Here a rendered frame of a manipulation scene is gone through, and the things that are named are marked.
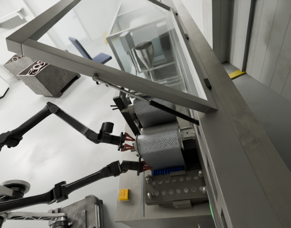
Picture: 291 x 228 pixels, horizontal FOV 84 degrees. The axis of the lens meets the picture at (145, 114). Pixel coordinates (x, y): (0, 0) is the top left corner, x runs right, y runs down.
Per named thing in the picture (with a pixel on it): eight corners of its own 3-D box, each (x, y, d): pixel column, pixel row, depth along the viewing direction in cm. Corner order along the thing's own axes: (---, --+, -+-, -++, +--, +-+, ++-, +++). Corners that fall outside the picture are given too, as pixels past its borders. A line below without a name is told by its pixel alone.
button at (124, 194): (120, 190, 121) (119, 189, 119) (129, 189, 119) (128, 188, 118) (119, 201, 116) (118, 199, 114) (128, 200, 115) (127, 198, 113)
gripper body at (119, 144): (120, 151, 99) (108, 149, 97) (121, 137, 106) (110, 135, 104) (123, 145, 95) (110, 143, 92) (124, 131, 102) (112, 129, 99)
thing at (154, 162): (151, 170, 112) (143, 158, 99) (185, 166, 107) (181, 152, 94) (151, 171, 112) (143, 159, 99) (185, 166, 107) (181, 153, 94)
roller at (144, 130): (145, 134, 121) (140, 124, 113) (179, 128, 116) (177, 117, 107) (145, 148, 113) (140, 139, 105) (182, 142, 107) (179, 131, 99)
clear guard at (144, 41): (104, -23, 109) (104, -24, 109) (169, 10, 123) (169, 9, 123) (25, 45, 37) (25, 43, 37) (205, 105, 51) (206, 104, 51)
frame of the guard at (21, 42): (99, -16, 115) (101, -29, 110) (168, 17, 131) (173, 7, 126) (5, 71, 37) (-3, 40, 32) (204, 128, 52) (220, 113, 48)
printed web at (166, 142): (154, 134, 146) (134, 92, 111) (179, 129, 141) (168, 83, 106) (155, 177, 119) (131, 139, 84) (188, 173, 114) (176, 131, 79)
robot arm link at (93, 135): (95, 142, 103) (88, 138, 95) (99, 125, 108) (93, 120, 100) (113, 143, 100) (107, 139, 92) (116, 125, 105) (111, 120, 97)
